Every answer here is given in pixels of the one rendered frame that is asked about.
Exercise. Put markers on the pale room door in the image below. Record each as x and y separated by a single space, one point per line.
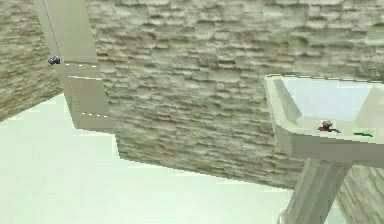
80 50

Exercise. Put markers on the dark red sink tap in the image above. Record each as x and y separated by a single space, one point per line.
327 127

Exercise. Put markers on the green toothbrush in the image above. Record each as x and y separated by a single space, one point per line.
363 134

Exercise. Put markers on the white pedestal sink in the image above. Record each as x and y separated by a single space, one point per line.
310 140

